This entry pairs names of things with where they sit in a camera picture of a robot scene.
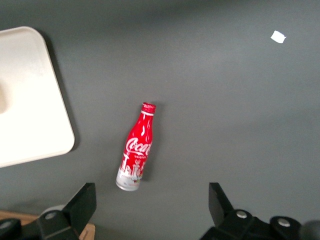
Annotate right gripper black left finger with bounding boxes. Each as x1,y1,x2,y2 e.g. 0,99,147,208
37,182,97,240

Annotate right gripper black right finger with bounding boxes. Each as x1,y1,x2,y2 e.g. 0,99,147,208
199,182,271,240

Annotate red Coca-Cola aluminium bottle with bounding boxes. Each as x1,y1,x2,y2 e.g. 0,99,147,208
115,101,157,192

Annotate cream plastic tray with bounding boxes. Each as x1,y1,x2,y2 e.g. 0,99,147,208
0,26,76,169

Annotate small white paper scrap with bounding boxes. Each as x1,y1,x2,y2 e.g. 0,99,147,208
270,30,288,45

